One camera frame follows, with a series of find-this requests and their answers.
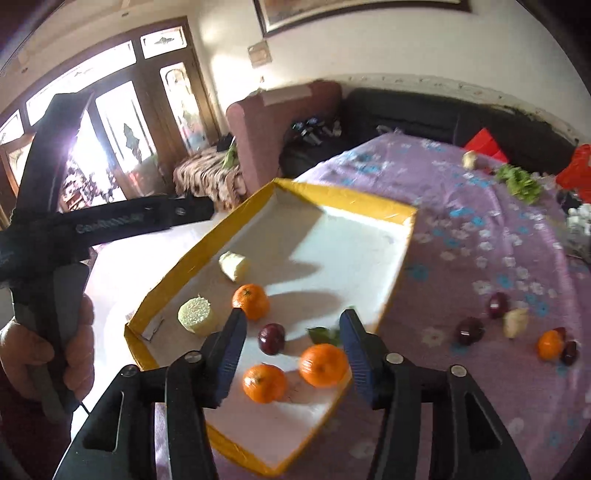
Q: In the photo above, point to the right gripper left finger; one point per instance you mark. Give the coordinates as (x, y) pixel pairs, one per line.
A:
(118, 438)

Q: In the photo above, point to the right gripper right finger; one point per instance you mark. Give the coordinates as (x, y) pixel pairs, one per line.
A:
(469, 440)

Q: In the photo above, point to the dark red plum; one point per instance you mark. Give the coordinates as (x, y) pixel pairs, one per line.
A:
(570, 353)
(469, 331)
(272, 339)
(498, 305)

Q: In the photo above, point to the mandarin orange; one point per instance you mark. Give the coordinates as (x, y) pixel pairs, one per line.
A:
(549, 346)
(253, 301)
(264, 383)

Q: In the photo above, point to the orange with green leaf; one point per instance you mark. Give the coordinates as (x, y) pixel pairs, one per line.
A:
(324, 364)

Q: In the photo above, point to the red jujube date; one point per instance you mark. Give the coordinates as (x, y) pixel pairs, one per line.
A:
(561, 331)

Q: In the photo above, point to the person left hand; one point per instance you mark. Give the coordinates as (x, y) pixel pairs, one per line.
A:
(22, 348)

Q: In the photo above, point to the purple floral tablecloth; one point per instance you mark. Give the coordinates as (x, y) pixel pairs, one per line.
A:
(471, 239)

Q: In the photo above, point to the patterned blanket seat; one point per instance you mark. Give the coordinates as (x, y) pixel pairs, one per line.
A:
(208, 174)

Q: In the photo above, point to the yellow white tray box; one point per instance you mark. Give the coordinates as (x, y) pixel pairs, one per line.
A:
(315, 250)

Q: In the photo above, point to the pink armchair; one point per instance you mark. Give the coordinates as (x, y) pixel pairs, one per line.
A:
(260, 123)

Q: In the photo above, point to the green lettuce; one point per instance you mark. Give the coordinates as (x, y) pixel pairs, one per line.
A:
(519, 183)

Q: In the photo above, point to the small sugarcane piece far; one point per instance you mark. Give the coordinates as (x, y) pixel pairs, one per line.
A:
(469, 160)

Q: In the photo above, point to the red plastic bag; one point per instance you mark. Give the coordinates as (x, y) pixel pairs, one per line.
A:
(577, 175)

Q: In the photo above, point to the red paper box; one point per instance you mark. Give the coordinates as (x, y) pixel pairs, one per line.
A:
(485, 145)

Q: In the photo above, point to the black sofa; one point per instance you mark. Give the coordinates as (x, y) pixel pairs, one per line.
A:
(525, 141)

